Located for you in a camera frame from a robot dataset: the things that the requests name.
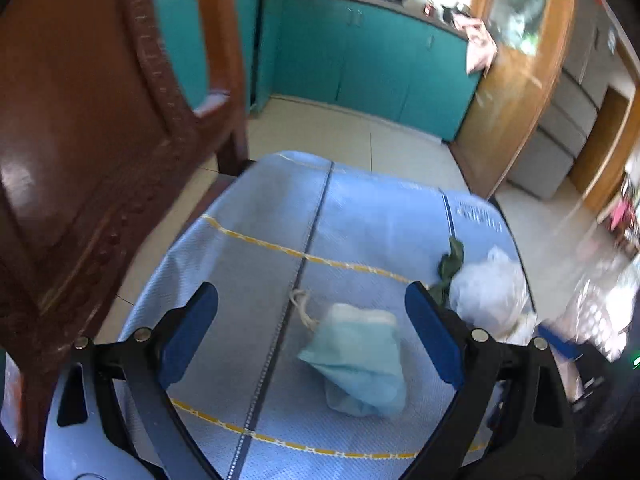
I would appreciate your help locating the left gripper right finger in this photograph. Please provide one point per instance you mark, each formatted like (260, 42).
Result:
(534, 437)

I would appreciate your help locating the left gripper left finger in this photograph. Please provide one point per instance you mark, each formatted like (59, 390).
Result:
(86, 435)

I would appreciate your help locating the white plastic bag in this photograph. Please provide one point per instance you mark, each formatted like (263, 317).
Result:
(492, 295)

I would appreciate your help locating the light blue face mask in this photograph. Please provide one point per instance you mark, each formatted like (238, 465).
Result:
(358, 354)

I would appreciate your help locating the teal lower kitchen cabinets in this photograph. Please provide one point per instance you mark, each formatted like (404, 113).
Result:
(357, 54)

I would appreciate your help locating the white plastic mesh basket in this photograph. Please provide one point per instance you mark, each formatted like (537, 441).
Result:
(602, 307)

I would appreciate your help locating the green leaf scrap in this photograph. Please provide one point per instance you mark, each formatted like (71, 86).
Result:
(449, 265)

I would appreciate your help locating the dark wooden chair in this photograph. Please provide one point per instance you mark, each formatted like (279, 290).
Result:
(97, 143)

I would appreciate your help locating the brown wooden room door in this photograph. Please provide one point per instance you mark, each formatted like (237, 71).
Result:
(600, 141)

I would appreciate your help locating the silver refrigerator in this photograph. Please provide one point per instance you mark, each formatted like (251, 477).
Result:
(563, 129)

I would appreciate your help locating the pink hanging towel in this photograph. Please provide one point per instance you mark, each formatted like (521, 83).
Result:
(482, 49)

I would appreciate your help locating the wooden glass sliding door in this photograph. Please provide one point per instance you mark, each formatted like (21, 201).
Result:
(509, 101)

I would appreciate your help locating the black kettle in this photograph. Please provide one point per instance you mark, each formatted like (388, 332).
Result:
(450, 12)

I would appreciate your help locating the red thermos bottle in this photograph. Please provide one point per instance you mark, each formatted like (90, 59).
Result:
(429, 8)

